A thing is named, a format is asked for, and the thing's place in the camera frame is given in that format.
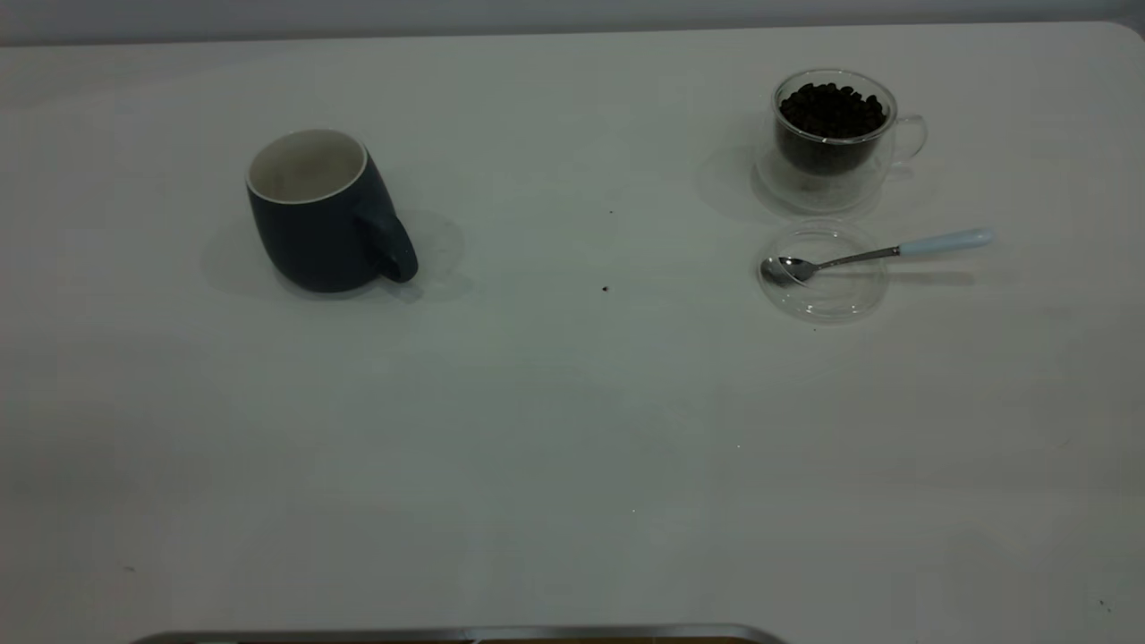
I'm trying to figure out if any dark blue-grey ceramic mug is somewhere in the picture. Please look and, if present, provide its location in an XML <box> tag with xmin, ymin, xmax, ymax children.
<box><xmin>246</xmin><ymin>129</ymin><xmax>420</xmax><ymax>294</ymax></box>

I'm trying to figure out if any clear double-wall glass cup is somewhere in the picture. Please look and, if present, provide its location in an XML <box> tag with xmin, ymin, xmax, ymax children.
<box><xmin>756</xmin><ymin>68</ymin><xmax>929</xmax><ymax>216</ymax></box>

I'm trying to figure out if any metal spoon light blue handle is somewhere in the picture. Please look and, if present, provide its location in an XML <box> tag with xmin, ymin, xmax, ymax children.
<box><xmin>760</xmin><ymin>228</ymin><xmax>996</xmax><ymax>288</ymax></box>

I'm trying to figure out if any clear round glass lid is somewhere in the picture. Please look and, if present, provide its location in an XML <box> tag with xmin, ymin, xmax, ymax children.
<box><xmin>757</xmin><ymin>219</ymin><xmax>892</xmax><ymax>323</ymax></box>

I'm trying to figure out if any pile of coffee beans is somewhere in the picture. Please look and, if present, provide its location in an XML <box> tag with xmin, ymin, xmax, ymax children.
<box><xmin>778</xmin><ymin>82</ymin><xmax>888</xmax><ymax>176</ymax></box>

